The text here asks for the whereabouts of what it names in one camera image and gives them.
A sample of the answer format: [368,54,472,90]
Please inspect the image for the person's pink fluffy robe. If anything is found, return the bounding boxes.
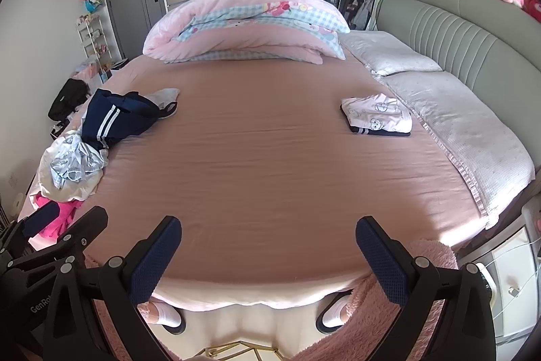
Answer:
[85,238,459,361]

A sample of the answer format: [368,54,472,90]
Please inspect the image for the person's right slippered foot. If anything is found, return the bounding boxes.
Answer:
[316,291,353,335]

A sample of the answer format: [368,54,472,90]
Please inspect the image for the folded pink printed garment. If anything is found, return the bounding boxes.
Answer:
[342,94,413,134]

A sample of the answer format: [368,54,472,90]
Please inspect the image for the white garment black trim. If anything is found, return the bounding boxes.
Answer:
[146,88,180,119]

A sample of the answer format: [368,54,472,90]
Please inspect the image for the white nightstand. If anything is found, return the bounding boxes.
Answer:
[458,202,541,345]

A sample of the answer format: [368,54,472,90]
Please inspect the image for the magenta garment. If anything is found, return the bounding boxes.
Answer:
[34,194,82,240]

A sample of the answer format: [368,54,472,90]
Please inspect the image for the pink checked folded duvet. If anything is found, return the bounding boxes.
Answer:
[143,0,351,66]

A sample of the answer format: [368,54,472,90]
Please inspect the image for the white shelf rack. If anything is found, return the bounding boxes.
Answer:
[76,15,113,68]

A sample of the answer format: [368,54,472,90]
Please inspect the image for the pale quilted pillow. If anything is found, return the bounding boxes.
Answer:
[340,30,444,76]
[382,71,535,230]

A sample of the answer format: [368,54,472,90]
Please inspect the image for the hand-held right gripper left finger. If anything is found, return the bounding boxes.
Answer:
[42,216,183,361]

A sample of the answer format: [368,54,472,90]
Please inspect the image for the gold wire stool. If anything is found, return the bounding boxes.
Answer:
[203,340,288,361]

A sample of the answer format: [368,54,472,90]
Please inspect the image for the person's slippered foot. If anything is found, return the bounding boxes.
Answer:
[316,291,353,335]
[148,299,187,336]

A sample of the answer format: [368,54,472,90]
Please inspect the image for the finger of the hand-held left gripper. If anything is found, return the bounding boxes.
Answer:
[17,206,109,273]
[8,202,61,247]

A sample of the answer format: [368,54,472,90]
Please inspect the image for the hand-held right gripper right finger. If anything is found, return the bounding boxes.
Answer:
[356,216,497,361]

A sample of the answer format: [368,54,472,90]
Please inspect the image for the light blue printed pants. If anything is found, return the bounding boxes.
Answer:
[51,135,107,190]

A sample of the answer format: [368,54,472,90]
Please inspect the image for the person's left slippered foot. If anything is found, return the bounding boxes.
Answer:
[148,299,187,336]

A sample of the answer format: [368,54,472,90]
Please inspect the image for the grey padded headboard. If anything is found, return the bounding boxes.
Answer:
[372,0,541,171]

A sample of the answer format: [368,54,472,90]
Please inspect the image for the pink sheeted bed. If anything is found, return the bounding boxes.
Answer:
[17,29,537,311]

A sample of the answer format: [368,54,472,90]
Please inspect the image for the navy white-striped pants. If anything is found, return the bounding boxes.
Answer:
[81,89,167,150]

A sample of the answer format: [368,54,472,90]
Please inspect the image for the black bag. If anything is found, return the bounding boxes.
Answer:
[48,78,91,120]

